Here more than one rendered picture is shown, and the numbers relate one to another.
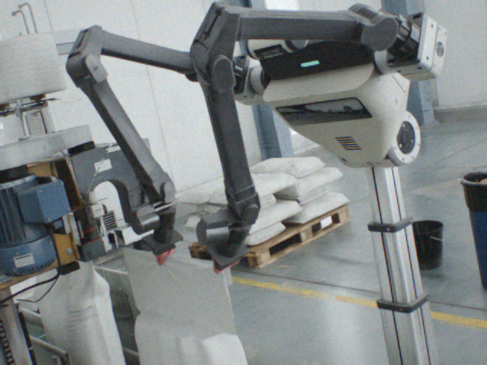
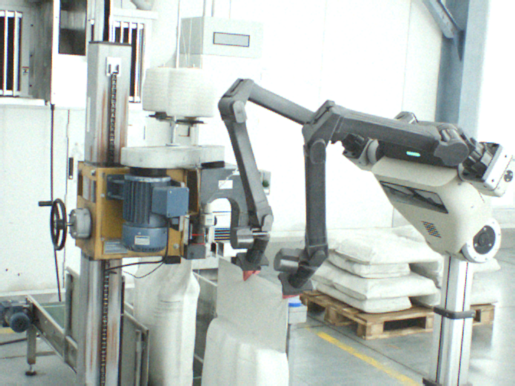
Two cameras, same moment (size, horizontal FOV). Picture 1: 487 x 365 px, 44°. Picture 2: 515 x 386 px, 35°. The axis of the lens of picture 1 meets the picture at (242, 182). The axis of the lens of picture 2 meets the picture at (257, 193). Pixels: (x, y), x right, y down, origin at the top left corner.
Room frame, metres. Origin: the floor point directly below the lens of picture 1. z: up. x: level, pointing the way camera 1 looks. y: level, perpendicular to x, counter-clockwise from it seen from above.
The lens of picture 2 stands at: (-0.98, -0.29, 1.65)
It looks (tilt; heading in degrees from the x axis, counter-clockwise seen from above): 7 degrees down; 11
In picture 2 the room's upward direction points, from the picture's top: 4 degrees clockwise
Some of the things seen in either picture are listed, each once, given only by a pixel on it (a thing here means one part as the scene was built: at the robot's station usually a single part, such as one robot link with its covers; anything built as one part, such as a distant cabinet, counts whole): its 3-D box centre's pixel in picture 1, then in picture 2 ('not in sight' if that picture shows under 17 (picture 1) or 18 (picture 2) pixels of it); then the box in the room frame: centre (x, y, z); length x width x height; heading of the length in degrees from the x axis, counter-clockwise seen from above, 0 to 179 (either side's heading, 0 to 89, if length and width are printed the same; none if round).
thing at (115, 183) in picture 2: not in sight; (127, 188); (1.63, 0.69, 1.27); 0.12 x 0.09 x 0.09; 130
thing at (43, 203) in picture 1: (45, 206); (170, 204); (1.55, 0.51, 1.25); 0.10 x 0.08 x 0.12; 155
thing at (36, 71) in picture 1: (30, 68); (191, 93); (1.69, 0.50, 1.61); 0.17 x 0.17 x 0.17
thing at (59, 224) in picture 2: not in sight; (57, 224); (1.60, 0.92, 1.13); 0.18 x 0.11 x 0.18; 40
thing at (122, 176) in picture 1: (91, 185); (211, 197); (2.04, 0.50, 1.21); 0.30 x 0.25 x 0.30; 40
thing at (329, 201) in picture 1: (309, 207); (448, 293); (5.18, -0.53, 0.20); 0.67 x 0.43 x 0.15; 130
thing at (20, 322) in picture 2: not in sight; (18, 315); (2.97, 1.77, 0.35); 0.30 x 0.15 x 0.15; 40
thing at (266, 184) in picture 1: (253, 187); (388, 250); (4.77, -0.08, 0.56); 0.66 x 0.42 x 0.15; 130
